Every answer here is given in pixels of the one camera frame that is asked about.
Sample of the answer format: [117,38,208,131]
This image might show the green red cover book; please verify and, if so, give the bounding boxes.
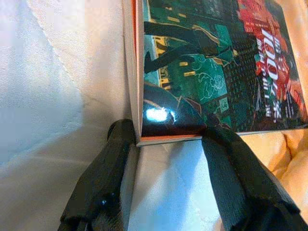
[122,0,308,147]

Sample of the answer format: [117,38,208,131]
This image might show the white quilted mattress pad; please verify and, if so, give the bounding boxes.
[0,0,227,231]

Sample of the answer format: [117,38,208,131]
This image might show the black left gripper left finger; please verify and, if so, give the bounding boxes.
[59,118,140,231]

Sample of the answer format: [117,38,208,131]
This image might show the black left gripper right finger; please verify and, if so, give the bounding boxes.
[201,114,308,231]

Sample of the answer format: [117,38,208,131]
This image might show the yellow egg print blanket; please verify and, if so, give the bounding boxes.
[237,0,308,217]

